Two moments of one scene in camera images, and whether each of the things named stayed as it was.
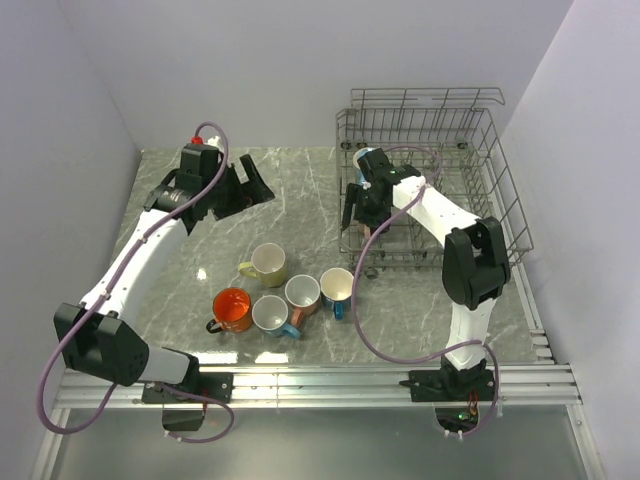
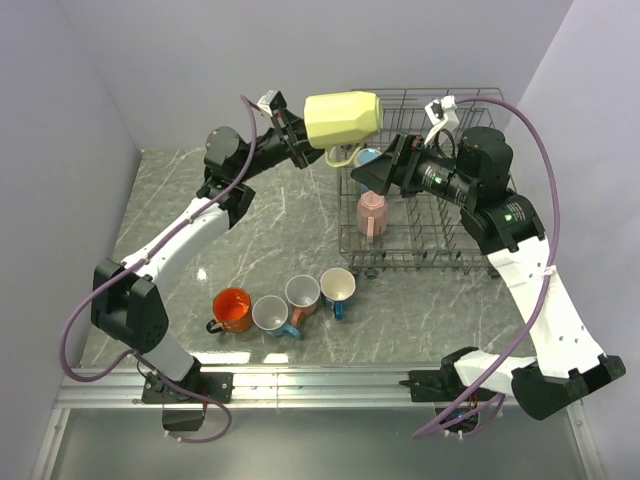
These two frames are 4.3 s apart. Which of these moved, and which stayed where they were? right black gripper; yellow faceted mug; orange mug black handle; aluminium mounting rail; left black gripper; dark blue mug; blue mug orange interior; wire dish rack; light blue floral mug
Moved: right black gripper; yellow faceted mug; left black gripper
Stayed: orange mug black handle; wire dish rack; blue mug orange interior; dark blue mug; aluminium mounting rail; light blue floral mug
